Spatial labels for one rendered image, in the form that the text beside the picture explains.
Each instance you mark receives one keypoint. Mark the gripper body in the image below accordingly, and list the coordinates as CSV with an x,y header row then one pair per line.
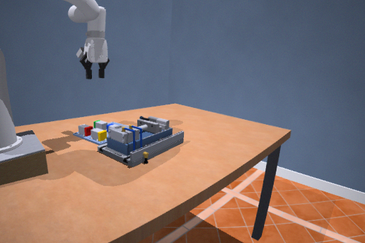
x,y
96,49

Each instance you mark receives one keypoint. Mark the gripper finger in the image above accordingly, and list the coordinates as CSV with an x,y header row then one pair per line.
x,y
101,70
87,66

